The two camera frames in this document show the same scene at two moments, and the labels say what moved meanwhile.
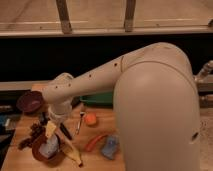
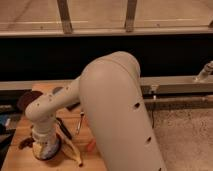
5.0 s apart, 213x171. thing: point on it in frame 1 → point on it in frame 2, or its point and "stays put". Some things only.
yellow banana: (68, 149) stays put
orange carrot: (93, 141) stays put
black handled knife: (64, 129) stays put
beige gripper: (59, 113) → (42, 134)
